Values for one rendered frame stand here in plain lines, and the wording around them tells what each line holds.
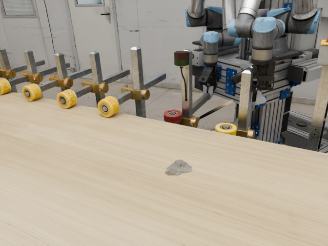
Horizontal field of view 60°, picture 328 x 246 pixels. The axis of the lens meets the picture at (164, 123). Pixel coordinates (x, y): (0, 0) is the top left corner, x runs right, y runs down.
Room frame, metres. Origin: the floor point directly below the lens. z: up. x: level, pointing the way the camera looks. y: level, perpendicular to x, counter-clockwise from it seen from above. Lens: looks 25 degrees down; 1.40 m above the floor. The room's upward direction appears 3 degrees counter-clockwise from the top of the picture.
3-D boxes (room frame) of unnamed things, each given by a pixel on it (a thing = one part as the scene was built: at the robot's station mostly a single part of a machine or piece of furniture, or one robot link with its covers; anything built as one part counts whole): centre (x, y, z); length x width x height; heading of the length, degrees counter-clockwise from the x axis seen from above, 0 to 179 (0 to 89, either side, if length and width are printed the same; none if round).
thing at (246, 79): (1.05, -0.32, 0.87); 0.04 x 0.04 x 0.48; 60
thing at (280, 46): (1.66, -0.65, 1.09); 0.15 x 0.15 x 0.10
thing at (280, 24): (1.20, -0.44, 1.23); 0.11 x 0.11 x 0.08; 52
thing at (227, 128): (0.98, -0.24, 0.85); 0.08 x 0.08 x 0.11
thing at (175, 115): (1.14, -0.04, 0.85); 0.08 x 0.08 x 0.11
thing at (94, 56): (1.42, 0.33, 0.89); 0.04 x 0.04 x 0.48; 60
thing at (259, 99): (1.09, -0.39, 0.96); 0.06 x 0.03 x 0.09; 81
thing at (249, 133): (1.06, -0.30, 0.84); 0.14 x 0.06 x 0.05; 60
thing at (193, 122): (1.18, -0.08, 0.85); 0.14 x 0.06 x 0.05; 60
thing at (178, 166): (0.73, -0.03, 0.91); 0.09 x 0.07 x 0.02; 117
